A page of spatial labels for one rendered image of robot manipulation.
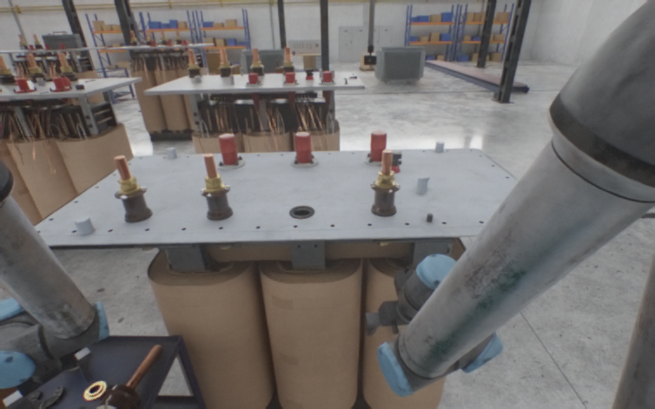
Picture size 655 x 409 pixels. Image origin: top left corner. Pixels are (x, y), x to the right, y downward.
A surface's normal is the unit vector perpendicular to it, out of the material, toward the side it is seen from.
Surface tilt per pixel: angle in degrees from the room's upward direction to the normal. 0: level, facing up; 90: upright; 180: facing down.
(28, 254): 111
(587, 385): 0
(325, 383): 90
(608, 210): 106
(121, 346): 0
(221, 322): 90
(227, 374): 90
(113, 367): 0
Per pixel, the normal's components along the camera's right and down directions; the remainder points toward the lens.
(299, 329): 0.04, 0.47
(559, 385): -0.02, -0.88
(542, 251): -0.51, 0.58
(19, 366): 0.50, 0.40
